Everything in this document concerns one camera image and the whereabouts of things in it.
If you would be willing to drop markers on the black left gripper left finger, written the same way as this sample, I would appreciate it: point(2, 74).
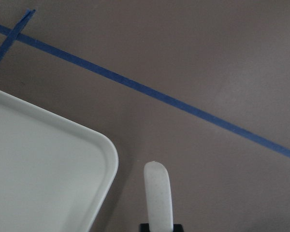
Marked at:
point(144, 227)

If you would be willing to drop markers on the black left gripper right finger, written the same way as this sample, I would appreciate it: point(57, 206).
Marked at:
point(178, 228)

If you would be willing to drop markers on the white spoon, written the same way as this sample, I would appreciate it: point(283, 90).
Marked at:
point(158, 197)

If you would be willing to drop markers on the beige bear tray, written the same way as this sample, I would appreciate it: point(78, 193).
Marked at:
point(54, 173)

